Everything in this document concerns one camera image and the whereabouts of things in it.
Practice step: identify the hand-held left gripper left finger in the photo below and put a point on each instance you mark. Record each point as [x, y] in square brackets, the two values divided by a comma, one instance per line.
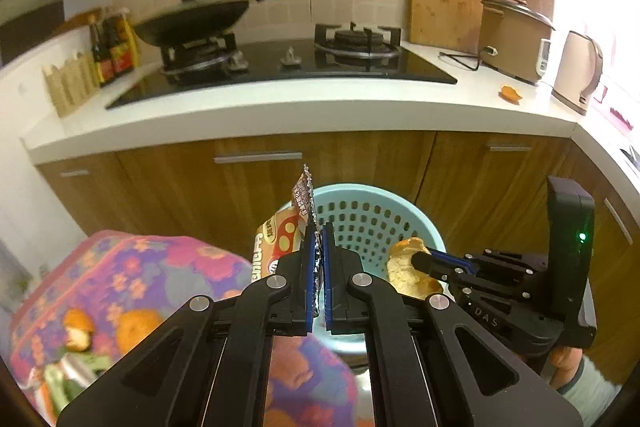
[307, 297]

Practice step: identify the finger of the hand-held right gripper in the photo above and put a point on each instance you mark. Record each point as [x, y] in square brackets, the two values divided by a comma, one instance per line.
[430, 268]
[500, 272]

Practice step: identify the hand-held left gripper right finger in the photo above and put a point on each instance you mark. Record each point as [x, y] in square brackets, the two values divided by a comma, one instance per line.
[327, 297]

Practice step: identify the curled orange peel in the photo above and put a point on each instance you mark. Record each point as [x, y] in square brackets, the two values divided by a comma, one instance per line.
[400, 272]

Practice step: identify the printed snack wrapper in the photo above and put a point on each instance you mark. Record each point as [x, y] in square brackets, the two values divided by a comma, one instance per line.
[280, 237]

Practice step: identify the light blue plastic basket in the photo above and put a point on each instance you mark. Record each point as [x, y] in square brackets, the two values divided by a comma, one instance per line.
[365, 227]

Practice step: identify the green bok choy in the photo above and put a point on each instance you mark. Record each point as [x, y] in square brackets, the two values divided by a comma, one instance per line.
[75, 367]

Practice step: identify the person's right forearm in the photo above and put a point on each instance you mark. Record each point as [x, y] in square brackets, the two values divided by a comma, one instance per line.
[592, 392]

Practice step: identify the person's right hand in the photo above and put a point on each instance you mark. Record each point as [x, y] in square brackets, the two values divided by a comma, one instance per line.
[565, 364]

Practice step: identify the floral purple cloth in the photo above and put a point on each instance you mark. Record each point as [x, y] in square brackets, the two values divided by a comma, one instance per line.
[150, 267]

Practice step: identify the tiny orange peel scrap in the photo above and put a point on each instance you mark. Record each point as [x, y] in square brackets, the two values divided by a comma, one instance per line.
[510, 94]

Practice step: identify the wooden base cabinet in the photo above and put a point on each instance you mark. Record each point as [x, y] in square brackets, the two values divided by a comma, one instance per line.
[175, 192]

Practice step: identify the white electric kettle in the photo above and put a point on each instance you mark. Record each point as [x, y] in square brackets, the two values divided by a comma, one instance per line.
[575, 67]

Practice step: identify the beige rice cooker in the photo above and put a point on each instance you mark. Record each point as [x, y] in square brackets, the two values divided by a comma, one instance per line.
[505, 42]

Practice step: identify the black glass gas stove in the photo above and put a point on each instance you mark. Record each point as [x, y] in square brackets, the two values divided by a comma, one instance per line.
[300, 79]

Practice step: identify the small orange peel piece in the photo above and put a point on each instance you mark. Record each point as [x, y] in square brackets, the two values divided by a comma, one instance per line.
[77, 322]

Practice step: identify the metal stove knob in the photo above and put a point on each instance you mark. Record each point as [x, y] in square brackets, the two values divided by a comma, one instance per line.
[238, 63]
[290, 58]

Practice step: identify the black burner grate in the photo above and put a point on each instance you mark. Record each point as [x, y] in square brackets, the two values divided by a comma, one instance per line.
[172, 54]
[357, 39]

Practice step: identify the black frying pan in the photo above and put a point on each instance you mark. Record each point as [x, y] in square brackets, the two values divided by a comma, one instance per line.
[195, 19]

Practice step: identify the red label sauce bottle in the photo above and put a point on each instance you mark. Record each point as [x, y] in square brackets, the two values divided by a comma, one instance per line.
[120, 57]

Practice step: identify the dark sauce bottle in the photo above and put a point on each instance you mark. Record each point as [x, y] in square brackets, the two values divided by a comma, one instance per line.
[102, 67]

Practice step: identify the yellow sauce bottle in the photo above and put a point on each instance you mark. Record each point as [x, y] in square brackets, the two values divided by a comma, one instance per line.
[132, 42]

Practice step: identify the beige slatted storage basket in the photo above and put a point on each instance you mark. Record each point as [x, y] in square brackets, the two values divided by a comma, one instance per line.
[70, 87]

